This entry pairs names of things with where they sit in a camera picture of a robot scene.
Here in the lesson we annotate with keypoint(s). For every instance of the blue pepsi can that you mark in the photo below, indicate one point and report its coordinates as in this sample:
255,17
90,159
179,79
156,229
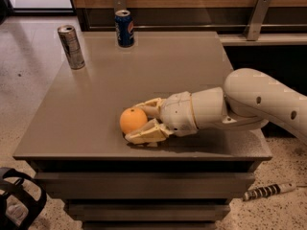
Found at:
124,28

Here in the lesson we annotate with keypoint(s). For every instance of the grey drawer cabinet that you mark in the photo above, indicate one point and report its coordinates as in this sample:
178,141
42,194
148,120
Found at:
75,145

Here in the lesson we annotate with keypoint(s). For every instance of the left metal wall bracket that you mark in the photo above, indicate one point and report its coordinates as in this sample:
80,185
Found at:
119,5

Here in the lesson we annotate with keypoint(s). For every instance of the black chair base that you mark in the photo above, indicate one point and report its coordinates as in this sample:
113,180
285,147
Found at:
18,209

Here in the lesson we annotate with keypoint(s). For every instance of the right metal wall bracket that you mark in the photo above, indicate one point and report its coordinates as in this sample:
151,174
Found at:
253,28

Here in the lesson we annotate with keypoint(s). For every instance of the silver energy drink can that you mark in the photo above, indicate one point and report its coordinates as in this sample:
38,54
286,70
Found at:
71,46

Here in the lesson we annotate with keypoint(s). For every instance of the metal wall bracket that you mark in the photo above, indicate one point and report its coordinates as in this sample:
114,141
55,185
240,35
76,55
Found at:
253,28
119,5

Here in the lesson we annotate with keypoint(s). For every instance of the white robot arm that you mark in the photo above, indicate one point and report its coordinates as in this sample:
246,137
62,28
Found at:
249,99

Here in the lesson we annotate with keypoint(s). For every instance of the black and white power strip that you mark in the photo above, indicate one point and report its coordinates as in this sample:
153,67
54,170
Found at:
267,191

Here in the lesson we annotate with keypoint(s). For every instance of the orange fruit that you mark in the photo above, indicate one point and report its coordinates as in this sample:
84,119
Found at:
132,119

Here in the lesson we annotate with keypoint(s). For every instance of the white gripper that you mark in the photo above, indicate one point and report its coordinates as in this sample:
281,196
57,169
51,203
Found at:
177,112

